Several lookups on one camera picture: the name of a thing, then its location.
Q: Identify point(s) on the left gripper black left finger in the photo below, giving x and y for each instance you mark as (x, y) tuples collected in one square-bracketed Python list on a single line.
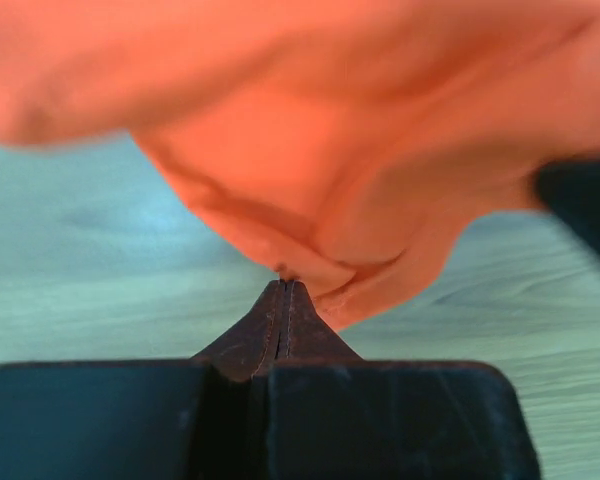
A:
[(201, 417)]

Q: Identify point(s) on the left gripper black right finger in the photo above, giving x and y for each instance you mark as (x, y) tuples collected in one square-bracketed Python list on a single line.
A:
[(333, 415)]

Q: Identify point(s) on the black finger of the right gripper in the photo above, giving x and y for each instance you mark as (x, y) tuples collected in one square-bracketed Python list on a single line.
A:
[(570, 188)]

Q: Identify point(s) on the orange polo shirt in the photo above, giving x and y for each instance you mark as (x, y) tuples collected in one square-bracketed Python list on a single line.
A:
[(346, 144)]

